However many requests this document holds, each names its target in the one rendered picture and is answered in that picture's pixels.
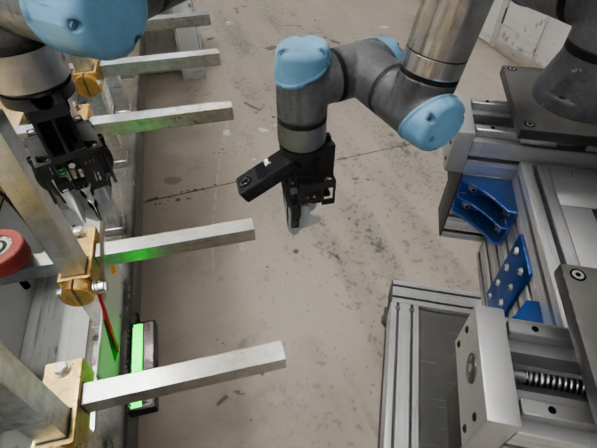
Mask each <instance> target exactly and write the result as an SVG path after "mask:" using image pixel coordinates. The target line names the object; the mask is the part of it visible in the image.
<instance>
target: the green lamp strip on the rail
mask: <svg viewBox="0 0 597 448"><path fill-rule="evenodd" d="M142 342H143V324H135V325H134V328H133V333H132V360H131V373H133V372H140V371H142ZM137 407H141V401H138V402H135V403H131V409H133V408H137Z"/></svg>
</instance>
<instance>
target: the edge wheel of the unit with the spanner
mask: <svg viewBox="0 0 597 448"><path fill-rule="evenodd" d="M31 253H32V252H31V247H30V246H29V244H28V242H27V241H26V240H25V238H24V237H23V235H22V234H21V233H20V232H18V231H16V230H13V229H0V278H3V277H7V276H10V275H12V274H14V273H16V272H18V271H19V270H21V269H22V268H23V267H24V266H25V265H26V264H27V263H28V261H29V259H30V257H31ZM20 285H21V286H22V287H23V288H24V289H25V290H27V289H29V288H30V287H31V285H30V283H29V282H28V281H24V282H20Z"/></svg>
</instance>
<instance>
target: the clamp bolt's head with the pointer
mask: <svg viewBox="0 0 597 448"><path fill-rule="evenodd" d="M104 288H105V291H106V292H107V291H108V289H109V287H108V282H107V280H104ZM92 290H93V293H94V294H95V295H97V296H98V299H99V304H100V305H101V308H102V311H103V314H104V317H105V319H106V322H107V327H108V329H109V332H110V335H111V338H112V341H113V343H114V346H115V349H116V351H117V353H118V352H119V350H118V346H117V342H116V339H115V335H114V332H113V329H112V326H111V323H110V321H109V318H108V315H107V311H106V308H105V305H104V302H103V299H102V297H101V295H100V294H99V293H98V290H97V281H96V280H93V281H92Z"/></svg>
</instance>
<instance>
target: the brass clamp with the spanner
mask: <svg viewBox="0 0 597 448"><path fill-rule="evenodd" d="M84 229H85V230H86V235H85V236H84V237H82V238H77V241H78V242H79V244H80V245H81V247H82V248H83V250H84V253H85V254H86V256H87V262H86V270H85V274H81V275H75V276H66V277H62V276H61V275H60V273H59V276H58V281H57V283H58V284H59V286H60V288H61V289H60V290H57V296H58V299H61V301H62V302H63V303H65V304H67V305H69V306H72V307H81V306H82V305H84V306H86V305H89V304H91V303H92V302H93V301H94V299H95V294H94V293H93V290H92V281H93V280H96V281H97V280H98V279H100V264H99V263H98V262H97V260H96V258H95V250H96V244H99V243H100V233H99V231H98V230H97V228H96V227H95V226H94V227H88V228H84Z"/></svg>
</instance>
